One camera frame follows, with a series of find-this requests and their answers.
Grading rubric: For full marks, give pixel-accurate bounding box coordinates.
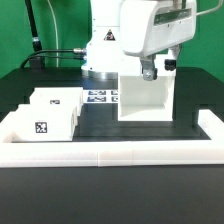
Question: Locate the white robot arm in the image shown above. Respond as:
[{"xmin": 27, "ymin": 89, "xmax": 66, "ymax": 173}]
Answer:
[{"xmin": 82, "ymin": 0, "xmax": 197, "ymax": 80}]

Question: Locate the white drawer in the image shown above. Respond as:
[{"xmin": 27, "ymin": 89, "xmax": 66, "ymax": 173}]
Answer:
[
  {"xmin": 15, "ymin": 104, "xmax": 77, "ymax": 142},
  {"xmin": 29, "ymin": 87, "xmax": 83, "ymax": 116}
]

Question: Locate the white drawer cabinet box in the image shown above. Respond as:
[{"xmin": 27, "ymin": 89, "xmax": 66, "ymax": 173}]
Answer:
[{"xmin": 117, "ymin": 54, "xmax": 176, "ymax": 122}]

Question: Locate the black pole stand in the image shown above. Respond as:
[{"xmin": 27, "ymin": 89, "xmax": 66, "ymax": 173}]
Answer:
[{"xmin": 24, "ymin": 0, "xmax": 45, "ymax": 69}]

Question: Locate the black cable with connector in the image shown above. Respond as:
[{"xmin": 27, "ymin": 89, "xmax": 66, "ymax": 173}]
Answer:
[{"xmin": 20, "ymin": 47, "xmax": 88, "ymax": 70}]

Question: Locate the white U-shaped table fence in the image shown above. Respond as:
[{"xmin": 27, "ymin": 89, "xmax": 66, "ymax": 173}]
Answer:
[{"xmin": 0, "ymin": 109, "xmax": 224, "ymax": 168}]

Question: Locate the white front drawer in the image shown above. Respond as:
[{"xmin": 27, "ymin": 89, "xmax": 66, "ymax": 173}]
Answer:
[{"xmin": 15, "ymin": 104, "xmax": 77, "ymax": 142}]

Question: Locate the white fiducial marker plate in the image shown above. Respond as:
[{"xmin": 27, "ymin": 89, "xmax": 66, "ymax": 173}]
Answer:
[{"xmin": 83, "ymin": 89, "xmax": 118, "ymax": 104}]

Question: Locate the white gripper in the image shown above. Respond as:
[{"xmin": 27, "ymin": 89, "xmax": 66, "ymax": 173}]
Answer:
[{"xmin": 120, "ymin": 0, "xmax": 196, "ymax": 81}]

